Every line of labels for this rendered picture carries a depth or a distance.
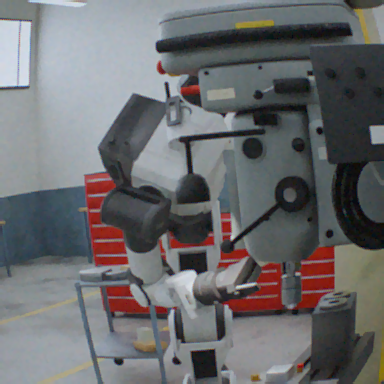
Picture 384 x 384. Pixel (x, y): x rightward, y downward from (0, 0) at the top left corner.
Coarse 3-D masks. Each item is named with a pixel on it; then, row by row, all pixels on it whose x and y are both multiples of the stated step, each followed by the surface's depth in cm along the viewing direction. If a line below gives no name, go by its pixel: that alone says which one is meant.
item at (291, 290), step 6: (282, 282) 160; (288, 282) 158; (294, 282) 158; (300, 282) 159; (282, 288) 160; (288, 288) 158; (294, 288) 158; (300, 288) 159; (282, 294) 160; (288, 294) 158; (294, 294) 158; (300, 294) 159; (282, 300) 160; (288, 300) 158; (294, 300) 158; (300, 300) 159
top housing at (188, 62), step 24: (240, 0) 146; (264, 0) 143; (288, 0) 140; (312, 0) 138; (336, 0) 137; (168, 24) 153; (192, 24) 150; (216, 24) 148; (240, 24) 146; (264, 24) 143; (288, 24) 141; (360, 24) 155; (192, 48) 151; (216, 48) 149; (240, 48) 146; (264, 48) 144; (288, 48) 142; (168, 72) 159; (192, 72) 161
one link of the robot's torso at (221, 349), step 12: (228, 312) 230; (228, 324) 228; (228, 336) 228; (180, 348) 230; (192, 348) 230; (204, 348) 229; (216, 348) 229; (228, 348) 229; (180, 360) 231; (192, 360) 235; (204, 360) 235; (216, 360) 230; (192, 372) 232; (204, 372) 239; (216, 372) 239
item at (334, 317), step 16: (320, 304) 190; (336, 304) 185; (352, 304) 187; (320, 320) 184; (336, 320) 183; (352, 320) 189; (320, 336) 185; (336, 336) 183; (352, 336) 193; (320, 352) 185; (336, 352) 183; (320, 368) 185
